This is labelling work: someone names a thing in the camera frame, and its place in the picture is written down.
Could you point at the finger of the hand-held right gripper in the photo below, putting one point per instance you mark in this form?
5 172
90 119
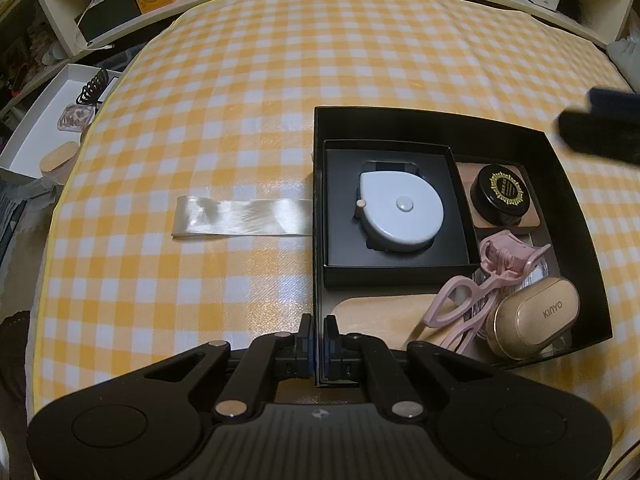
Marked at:
605 125

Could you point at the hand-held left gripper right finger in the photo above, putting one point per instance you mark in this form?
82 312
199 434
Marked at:
327 355

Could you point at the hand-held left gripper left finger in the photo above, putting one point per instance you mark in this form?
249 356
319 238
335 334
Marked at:
311 355

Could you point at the oval wooden brush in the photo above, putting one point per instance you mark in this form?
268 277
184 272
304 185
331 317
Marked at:
380 315

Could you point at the small black box with insert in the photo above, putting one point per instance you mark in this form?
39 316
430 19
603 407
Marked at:
345 240

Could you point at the carved wooden block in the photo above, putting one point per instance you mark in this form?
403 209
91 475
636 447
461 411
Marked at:
532 220

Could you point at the black round jar gold print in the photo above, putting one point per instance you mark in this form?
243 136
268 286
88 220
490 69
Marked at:
500 192

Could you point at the white tape measure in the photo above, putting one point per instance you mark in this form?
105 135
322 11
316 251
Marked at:
400 210

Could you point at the clear plastic case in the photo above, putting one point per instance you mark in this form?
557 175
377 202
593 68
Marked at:
537 272

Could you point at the pink eyelash curler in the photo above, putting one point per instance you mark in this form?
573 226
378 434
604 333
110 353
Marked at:
505 255

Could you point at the large black box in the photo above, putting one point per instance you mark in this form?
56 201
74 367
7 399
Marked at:
430 125

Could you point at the gold earbud case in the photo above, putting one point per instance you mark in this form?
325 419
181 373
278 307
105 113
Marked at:
530 315

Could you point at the grey pillow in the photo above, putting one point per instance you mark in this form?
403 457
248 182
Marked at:
625 62

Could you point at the black fluffy item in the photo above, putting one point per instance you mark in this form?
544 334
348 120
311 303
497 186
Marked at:
572 9

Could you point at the yellow checked blanket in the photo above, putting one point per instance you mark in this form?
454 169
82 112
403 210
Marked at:
200 110

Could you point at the oval wooden piece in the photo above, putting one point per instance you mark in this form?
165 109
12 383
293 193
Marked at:
59 157

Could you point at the clear case with pink contents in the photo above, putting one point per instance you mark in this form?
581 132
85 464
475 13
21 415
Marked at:
76 117

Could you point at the black hair claw clip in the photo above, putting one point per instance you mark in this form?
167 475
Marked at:
92 87

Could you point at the white open box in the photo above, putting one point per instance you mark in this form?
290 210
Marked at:
30 140

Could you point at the black box on shelf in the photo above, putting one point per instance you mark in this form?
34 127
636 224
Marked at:
110 15

